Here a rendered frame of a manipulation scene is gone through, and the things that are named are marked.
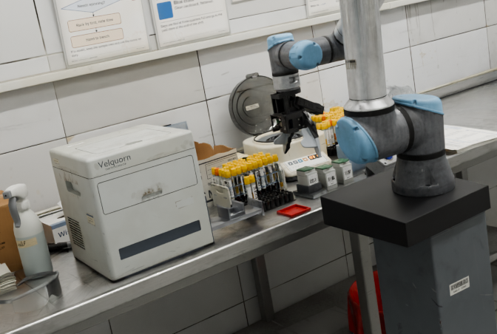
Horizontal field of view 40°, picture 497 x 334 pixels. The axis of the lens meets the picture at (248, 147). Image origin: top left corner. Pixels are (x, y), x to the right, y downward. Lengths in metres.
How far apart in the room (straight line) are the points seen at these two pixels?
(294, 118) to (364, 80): 0.41
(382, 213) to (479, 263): 0.32
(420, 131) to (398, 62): 1.41
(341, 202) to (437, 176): 0.23
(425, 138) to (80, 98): 1.11
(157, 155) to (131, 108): 0.68
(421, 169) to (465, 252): 0.23
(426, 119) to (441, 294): 0.41
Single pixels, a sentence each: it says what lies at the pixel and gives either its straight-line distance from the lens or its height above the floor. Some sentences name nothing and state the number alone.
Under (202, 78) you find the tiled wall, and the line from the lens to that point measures 2.42.
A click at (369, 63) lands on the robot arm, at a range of 1.53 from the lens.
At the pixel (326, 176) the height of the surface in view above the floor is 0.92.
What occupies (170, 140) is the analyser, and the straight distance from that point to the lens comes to 1.65.
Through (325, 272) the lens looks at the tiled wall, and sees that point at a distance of 2.86.
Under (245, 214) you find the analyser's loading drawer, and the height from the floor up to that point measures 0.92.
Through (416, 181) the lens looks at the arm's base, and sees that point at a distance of 1.66.
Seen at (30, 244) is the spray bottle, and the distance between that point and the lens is 1.78.
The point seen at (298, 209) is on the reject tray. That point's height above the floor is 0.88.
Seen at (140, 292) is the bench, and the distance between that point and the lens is 1.63.
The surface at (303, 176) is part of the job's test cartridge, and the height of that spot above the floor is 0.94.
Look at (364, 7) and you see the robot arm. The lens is 1.52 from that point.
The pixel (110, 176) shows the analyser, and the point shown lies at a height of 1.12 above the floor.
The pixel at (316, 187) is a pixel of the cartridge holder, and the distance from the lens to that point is 1.98.
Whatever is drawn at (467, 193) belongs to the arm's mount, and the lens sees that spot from 1.68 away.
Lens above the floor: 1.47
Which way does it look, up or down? 12 degrees down
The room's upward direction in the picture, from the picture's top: 10 degrees counter-clockwise
